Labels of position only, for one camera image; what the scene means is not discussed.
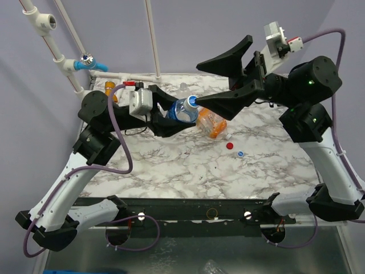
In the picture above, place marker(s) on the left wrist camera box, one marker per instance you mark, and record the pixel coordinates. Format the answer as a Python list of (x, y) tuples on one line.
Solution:
[(140, 102)]

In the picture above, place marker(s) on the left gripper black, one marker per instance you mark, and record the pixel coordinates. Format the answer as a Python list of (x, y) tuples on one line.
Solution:
[(160, 124)]

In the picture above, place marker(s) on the orange faucet valve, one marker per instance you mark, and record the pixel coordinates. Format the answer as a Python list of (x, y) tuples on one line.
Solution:
[(108, 87)]

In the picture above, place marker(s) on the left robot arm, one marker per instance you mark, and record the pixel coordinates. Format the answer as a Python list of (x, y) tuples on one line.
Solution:
[(54, 222)]

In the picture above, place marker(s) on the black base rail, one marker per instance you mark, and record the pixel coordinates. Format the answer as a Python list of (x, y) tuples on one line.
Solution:
[(201, 217)]

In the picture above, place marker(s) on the clear bottle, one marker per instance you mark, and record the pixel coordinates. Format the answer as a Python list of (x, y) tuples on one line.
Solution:
[(183, 91)]

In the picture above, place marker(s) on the blue label water bottle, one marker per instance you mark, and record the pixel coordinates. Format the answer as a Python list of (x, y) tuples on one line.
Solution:
[(184, 110)]

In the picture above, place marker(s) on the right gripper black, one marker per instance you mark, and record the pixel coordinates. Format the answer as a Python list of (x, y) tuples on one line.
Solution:
[(259, 75)]

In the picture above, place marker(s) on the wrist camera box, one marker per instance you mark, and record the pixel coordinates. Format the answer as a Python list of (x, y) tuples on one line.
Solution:
[(140, 102), (278, 48)]

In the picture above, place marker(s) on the blue faucet valve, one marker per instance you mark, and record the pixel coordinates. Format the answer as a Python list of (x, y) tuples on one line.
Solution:
[(88, 62)]

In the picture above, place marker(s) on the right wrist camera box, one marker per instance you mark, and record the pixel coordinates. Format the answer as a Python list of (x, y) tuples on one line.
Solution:
[(278, 48)]

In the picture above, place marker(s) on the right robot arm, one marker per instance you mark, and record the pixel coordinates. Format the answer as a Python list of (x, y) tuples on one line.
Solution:
[(339, 197)]

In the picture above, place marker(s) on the white pvc pipe frame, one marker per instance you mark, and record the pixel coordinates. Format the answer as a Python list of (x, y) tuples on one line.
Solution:
[(44, 24)]

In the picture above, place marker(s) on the orange plastic jar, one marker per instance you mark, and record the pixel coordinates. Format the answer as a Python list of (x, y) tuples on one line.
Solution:
[(214, 126)]

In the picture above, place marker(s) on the red bottle cap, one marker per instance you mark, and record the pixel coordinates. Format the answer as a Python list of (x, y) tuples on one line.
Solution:
[(229, 146)]

